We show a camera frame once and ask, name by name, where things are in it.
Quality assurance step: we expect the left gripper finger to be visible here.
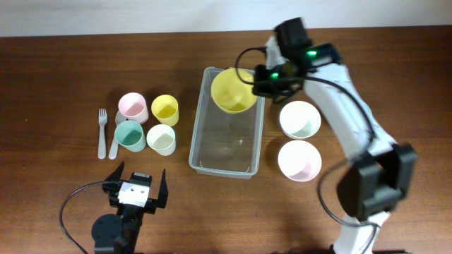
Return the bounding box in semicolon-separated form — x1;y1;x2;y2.
156;169;168;208
105;162;124;181

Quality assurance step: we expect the cream plastic bowl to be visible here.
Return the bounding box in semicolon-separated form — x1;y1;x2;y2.
279;101;321;140

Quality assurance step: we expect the yellow plastic bowl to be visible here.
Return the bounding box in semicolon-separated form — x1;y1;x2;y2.
210;68;257;114

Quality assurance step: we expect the pink plastic cup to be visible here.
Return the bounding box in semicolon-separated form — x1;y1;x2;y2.
118;92;149;124

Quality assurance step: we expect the pink plastic bowl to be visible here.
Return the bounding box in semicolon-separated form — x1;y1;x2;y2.
278;140;322;182

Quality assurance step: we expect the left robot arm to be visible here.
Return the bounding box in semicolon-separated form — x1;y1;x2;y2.
91;163;168;253

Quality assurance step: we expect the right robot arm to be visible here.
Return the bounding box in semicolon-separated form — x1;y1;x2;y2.
252;18;417;253

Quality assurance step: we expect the clear plastic storage container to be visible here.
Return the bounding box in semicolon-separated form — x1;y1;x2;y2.
189;67;265;179

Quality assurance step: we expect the grey plastic spoon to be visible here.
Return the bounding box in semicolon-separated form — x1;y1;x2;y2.
108;111;126;159

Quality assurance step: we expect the green plastic cup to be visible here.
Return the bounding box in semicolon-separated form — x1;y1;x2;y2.
114;121;147;152

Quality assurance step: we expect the cream plastic cup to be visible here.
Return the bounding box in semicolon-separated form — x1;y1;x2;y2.
146;124;176;156

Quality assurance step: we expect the grey plastic fork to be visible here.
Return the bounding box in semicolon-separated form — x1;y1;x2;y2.
97;108;107;159

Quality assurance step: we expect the yellow plastic cup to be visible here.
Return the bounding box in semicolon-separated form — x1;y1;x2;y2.
151;95;179;126

